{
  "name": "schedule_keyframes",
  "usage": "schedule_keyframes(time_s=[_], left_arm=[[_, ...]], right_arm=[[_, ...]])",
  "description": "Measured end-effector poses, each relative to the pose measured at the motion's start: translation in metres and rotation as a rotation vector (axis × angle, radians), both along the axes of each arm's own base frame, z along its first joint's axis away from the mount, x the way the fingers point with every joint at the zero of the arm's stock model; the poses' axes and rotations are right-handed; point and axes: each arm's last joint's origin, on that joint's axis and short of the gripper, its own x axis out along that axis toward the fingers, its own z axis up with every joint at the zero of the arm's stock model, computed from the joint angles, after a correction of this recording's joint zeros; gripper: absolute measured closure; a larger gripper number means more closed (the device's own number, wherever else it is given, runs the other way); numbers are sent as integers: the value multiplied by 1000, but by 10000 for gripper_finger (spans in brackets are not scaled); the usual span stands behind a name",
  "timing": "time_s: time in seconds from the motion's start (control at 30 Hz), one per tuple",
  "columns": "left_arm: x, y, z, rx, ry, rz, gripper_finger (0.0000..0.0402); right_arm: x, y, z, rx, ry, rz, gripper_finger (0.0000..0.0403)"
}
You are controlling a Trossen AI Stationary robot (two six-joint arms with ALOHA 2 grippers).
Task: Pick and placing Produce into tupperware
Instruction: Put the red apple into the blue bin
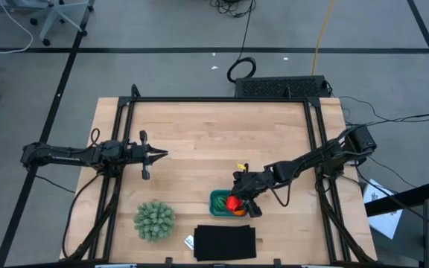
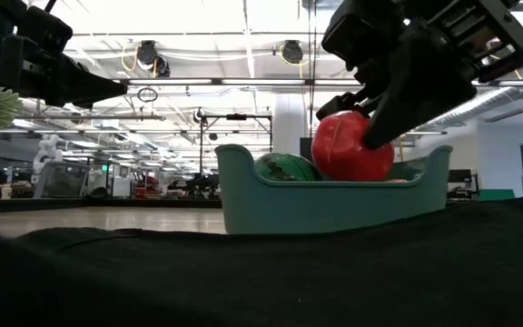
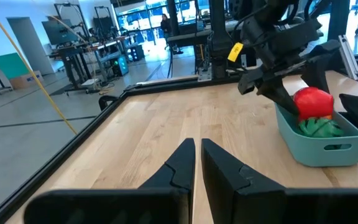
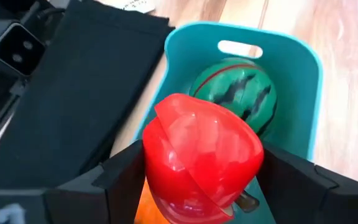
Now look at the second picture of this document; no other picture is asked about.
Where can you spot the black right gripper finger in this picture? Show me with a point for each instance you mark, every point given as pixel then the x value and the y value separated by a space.
pixel 341 103
pixel 416 104

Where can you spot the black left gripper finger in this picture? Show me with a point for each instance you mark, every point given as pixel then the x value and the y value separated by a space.
pixel 80 86

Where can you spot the red toy apple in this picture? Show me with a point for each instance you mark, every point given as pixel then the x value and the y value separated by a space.
pixel 343 150

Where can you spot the green striped toy watermelon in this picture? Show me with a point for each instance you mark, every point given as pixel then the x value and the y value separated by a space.
pixel 284 168

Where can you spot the black monitor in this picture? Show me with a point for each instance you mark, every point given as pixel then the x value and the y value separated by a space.
pixel 306 150

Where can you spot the white robot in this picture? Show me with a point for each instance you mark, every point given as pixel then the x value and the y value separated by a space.
pixel 47 150

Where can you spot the black equipment stand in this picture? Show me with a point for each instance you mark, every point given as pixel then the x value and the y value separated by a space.
pixel 461 176

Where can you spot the grey cart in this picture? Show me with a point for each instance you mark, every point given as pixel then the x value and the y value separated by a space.
pixel 62 179

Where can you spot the teal plastic container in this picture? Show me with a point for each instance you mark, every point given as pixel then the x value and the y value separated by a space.
pixel 325 209

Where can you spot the green box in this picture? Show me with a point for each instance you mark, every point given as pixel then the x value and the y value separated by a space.
pixel 496 195

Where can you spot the black folded cloth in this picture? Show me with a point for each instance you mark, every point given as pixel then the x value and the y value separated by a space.
pixel 261 281

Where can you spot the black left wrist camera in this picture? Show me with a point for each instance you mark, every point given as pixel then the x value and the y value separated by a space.
pixel 46 29

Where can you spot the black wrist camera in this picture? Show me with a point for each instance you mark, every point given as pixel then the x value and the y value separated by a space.
pixel 46 29
pixel 361 36

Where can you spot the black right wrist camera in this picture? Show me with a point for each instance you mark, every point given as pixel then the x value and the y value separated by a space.
pixel 361 36

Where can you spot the black stand frame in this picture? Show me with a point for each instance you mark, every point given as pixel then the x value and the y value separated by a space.
pixel 236 116

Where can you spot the black aluminium table frame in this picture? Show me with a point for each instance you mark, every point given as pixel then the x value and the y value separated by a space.
pixel 16 205

